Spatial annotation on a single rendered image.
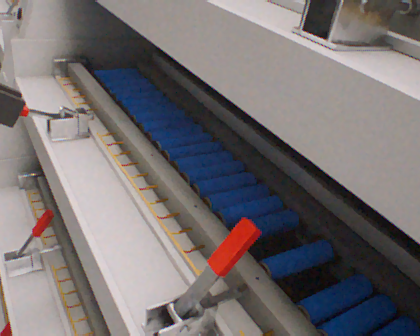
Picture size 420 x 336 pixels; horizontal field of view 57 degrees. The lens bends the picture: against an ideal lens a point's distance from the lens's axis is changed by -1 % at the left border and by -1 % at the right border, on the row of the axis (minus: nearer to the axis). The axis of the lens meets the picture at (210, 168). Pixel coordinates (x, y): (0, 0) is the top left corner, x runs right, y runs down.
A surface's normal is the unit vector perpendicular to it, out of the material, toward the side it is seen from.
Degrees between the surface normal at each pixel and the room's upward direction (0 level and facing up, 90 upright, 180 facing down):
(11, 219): 19
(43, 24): 90
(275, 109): 109
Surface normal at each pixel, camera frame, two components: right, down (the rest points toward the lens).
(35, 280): 0.15, -0.83
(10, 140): 0.51, 0.52
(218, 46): -0.85, 0.16
